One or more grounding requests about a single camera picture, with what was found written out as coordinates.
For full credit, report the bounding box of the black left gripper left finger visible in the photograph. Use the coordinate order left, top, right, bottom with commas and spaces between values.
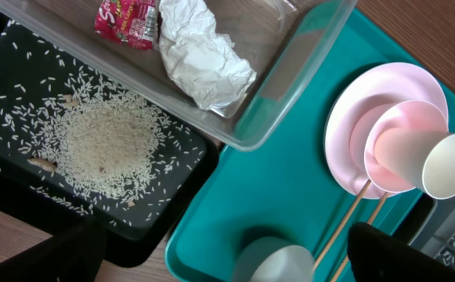
0, 219, 107, 282

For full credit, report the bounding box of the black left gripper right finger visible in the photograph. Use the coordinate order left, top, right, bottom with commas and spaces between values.
347, 222, 455, 282

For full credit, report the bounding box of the grey rice bowl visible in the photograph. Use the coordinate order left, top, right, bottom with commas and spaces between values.
230, 237, 314, 282

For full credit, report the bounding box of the cooked white rice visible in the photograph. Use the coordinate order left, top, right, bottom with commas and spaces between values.
0, 19, 207, 228

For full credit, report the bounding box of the white napkin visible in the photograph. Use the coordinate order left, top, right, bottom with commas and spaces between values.
158, 0, 257, 118

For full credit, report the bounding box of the red snack wrapper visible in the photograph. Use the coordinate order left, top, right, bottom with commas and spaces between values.
94, 0, 158, 50

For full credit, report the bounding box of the black food waste tray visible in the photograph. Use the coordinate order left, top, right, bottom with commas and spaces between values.
0, 21, 218, 267

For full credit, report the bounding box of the clear plastic waste bin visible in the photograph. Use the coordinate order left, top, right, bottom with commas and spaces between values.
0, 0, 356, 151

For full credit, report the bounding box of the white paper cup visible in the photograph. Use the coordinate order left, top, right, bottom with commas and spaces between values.
374, 128, 455, 200

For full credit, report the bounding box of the teal serving tray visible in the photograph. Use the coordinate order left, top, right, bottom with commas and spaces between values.
165, 11, 455, 281

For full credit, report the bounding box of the small pink bowl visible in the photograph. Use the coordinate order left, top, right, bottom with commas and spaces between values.
351, 99, 449, 193

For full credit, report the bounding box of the large pink plate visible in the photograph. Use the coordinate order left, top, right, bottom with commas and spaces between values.
324, 63, 449, 199

